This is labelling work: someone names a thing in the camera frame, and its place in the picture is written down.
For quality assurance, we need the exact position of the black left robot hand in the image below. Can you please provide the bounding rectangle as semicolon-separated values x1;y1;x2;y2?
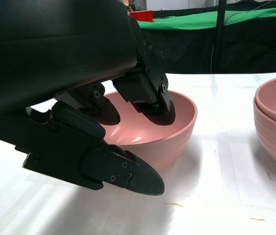
0;0;177;197

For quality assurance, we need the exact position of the red box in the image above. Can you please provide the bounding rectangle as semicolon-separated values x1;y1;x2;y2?
128;9;154;23

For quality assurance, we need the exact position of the black backdrop cloth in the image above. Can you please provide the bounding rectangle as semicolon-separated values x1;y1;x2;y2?
140;23;276;74

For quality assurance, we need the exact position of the green cloth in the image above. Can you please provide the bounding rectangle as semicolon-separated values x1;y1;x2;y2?
137;4;276;32

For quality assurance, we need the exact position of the black stand pole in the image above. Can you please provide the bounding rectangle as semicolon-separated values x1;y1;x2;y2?
217;0;227;74

